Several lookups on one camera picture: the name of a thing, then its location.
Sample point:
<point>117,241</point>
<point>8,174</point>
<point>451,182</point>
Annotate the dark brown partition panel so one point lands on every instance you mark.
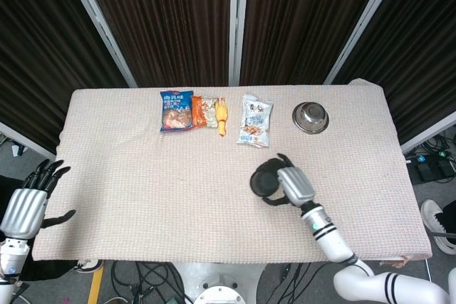
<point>42,51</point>
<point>303,22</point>
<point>171,22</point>
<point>417,51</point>

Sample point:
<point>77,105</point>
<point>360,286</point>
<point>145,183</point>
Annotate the black trouser leg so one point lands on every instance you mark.
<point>447,216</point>

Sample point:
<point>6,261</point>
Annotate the black power strip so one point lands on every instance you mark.
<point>432,168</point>

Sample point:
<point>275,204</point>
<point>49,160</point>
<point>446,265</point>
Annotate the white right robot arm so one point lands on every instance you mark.
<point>331,240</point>

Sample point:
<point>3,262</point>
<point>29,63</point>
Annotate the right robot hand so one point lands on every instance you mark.
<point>295,184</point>

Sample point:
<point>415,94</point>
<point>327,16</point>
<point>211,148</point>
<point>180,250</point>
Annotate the yellow rubber chicken toy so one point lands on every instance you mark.
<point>222,115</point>

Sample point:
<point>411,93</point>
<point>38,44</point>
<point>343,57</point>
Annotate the pink waffle tablecloth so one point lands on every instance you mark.
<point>160,193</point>

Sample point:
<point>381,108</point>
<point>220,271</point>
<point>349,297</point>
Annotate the blue snack bag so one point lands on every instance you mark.
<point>176,111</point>

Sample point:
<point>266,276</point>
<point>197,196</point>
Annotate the black dice tray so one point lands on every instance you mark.
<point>263,183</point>

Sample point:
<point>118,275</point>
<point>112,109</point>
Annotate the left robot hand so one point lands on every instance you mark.
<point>23,211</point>

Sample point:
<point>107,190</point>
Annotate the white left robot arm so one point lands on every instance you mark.
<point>10,257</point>

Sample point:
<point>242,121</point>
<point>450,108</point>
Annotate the white partition frame rail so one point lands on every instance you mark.
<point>25,140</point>
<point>431,133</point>

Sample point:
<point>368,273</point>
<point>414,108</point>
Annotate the white snack bag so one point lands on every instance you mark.
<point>254,122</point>

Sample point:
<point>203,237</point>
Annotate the white partition frame post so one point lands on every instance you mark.
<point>103,30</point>
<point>237,22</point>
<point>360,30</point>

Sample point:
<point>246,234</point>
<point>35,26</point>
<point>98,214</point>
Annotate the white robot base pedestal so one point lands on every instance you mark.
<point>221,282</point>

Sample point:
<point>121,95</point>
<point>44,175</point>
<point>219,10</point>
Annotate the stainless steel bowl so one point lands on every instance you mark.
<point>310,117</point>

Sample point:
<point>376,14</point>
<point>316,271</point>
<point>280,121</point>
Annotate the orange snack bag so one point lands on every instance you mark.
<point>203,111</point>

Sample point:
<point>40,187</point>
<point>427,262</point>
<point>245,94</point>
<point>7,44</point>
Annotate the black and white sneaker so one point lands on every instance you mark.
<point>89,265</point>

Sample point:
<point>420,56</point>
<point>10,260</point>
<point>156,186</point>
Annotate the black dice cup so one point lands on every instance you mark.
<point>270,165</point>

